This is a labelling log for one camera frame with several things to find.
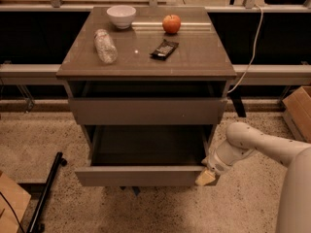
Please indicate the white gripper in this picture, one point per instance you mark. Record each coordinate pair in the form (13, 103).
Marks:
(216, 164)

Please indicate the grey drawer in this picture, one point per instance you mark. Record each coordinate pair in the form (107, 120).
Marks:
(147, 103)
(153, 155)

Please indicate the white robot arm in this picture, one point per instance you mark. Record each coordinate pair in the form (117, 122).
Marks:
(241, 140)

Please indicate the grey drawer cabinet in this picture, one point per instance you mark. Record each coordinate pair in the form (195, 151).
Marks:
(200, 56)

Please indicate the grey top drawer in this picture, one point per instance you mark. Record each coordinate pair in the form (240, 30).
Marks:
(147, 103)

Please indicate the blue tape cross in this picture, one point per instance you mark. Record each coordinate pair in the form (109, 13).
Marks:
(135, 189)

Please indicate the cardboard box at right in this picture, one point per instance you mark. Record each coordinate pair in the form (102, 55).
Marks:
(298, 104)

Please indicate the cardboard box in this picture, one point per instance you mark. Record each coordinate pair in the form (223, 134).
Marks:
(14, 201)
(298, 104)

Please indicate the black snack bar wrapper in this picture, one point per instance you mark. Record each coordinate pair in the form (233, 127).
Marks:
(164, 50)

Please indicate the red apple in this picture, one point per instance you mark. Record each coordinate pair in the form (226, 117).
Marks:
(171, 24)

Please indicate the clear plastic bottle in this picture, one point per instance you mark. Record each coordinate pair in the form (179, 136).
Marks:
(105, 46)

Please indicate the white ceramic bowl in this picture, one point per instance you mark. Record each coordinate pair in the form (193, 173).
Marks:
(121, 15)

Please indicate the black metal stand leg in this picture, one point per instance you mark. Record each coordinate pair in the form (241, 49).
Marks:
(34, 225)

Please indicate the cardboard box at left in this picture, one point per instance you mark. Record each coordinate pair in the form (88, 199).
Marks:
(14, 201)

